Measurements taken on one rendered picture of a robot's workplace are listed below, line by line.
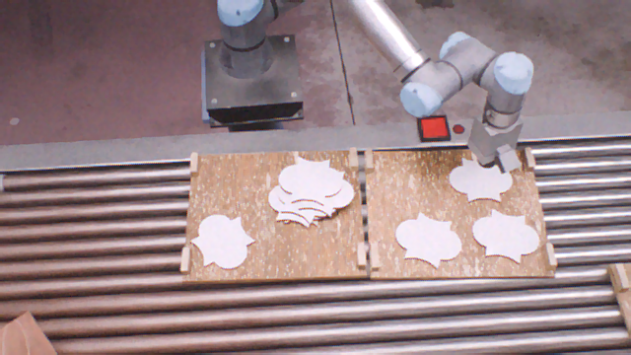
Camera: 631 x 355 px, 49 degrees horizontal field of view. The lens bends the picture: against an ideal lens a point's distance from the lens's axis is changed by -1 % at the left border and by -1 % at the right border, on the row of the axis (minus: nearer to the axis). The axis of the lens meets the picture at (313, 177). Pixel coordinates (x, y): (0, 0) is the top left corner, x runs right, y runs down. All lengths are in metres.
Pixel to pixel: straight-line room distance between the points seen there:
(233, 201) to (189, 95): 1.56
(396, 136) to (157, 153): 0.61
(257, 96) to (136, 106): 1.41
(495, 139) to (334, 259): 0.44
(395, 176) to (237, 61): 0.52
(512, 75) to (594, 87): 1.98
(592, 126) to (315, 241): 0.80
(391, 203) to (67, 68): 2.15
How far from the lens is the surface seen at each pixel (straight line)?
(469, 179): 1.70
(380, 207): 1.64
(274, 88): 1.86
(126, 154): 1.83
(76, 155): 1.87
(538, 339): 1.56
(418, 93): 1.35
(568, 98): 3.27
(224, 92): 1.86
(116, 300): 1.61
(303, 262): 1.56
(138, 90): 3.25
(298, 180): 1.61
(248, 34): 1.80
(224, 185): 1.69
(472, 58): 1.44
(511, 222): 1.65
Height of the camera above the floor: 2.31
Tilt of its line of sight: 55 degrees down
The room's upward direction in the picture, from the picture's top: 2 degrees counter-clockwise
